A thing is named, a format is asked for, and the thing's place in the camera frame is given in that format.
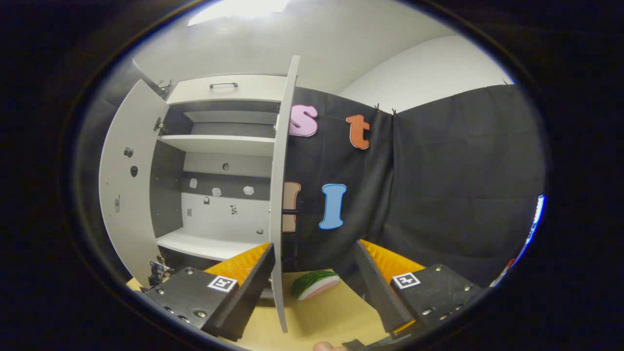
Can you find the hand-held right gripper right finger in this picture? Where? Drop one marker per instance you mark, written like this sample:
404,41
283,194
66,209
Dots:
375,278

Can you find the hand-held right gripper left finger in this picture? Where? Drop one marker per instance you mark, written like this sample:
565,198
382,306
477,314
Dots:
253,278

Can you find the white cabinet door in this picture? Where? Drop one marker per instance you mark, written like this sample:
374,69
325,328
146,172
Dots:
126,204
279,170

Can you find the white and grey cabinet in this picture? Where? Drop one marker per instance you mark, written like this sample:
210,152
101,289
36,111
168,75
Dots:
219,145

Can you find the white cabinet drawer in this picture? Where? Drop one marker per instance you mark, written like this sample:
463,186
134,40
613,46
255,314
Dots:
253,92

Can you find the toy watermelon slice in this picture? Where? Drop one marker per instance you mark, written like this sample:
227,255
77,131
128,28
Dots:
314,284

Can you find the small metal clamp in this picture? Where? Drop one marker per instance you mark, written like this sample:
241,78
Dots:
157,270

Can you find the black backdrop cloth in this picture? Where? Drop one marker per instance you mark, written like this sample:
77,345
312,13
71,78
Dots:
463,185

